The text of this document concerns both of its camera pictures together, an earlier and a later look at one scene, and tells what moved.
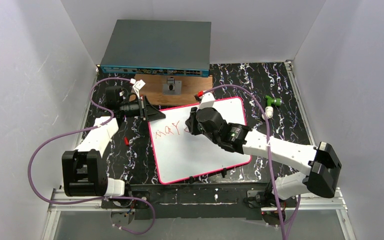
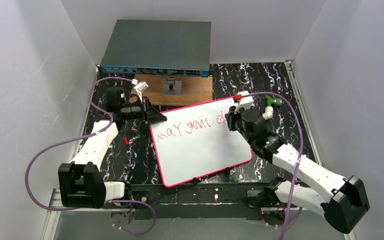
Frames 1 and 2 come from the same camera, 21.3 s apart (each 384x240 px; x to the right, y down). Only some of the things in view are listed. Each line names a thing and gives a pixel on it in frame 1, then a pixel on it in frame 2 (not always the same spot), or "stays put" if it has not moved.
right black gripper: x=192 y=122 -> x=231 y=116
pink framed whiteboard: x=180 y=155 stays put
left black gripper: x=146 y=108 stays put
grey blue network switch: x=166 y=47 stays put
